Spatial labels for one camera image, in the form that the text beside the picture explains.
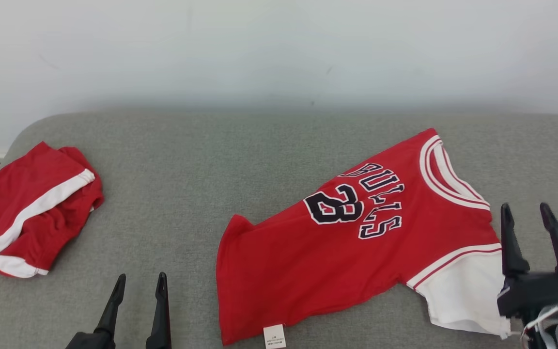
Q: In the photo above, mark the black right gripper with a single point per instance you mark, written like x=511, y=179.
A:
x=540, y=291

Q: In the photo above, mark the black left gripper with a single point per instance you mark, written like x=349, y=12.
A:
x=90, y=341

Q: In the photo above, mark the red shorts with white stripe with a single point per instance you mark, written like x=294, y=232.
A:
x=17, y=189

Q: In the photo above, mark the red Bulls 23 jersey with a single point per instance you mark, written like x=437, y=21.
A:
x=308, y=271

